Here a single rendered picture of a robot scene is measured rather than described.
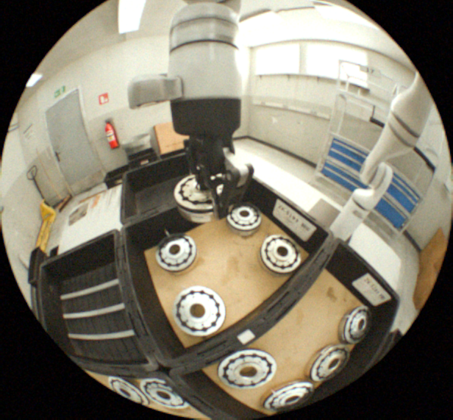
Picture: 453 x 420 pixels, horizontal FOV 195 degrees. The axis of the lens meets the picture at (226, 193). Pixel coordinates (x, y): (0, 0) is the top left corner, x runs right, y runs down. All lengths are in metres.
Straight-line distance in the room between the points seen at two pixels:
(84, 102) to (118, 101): 0.72
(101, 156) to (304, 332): 3.36
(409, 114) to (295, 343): 0.47
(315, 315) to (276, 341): 0.10
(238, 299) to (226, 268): 0.08
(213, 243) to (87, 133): 3.05
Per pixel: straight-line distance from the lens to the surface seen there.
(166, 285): 0.35
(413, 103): 0.33
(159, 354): 0.25
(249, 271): 0.33
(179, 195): 0.22
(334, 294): 0.41
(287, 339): 0.34
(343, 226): 0.56
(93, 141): 3.19
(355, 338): 0.43
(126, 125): 3.04
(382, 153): 0.41
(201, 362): 0.23
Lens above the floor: 1.14
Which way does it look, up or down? 40 degrees down
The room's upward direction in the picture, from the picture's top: straight up
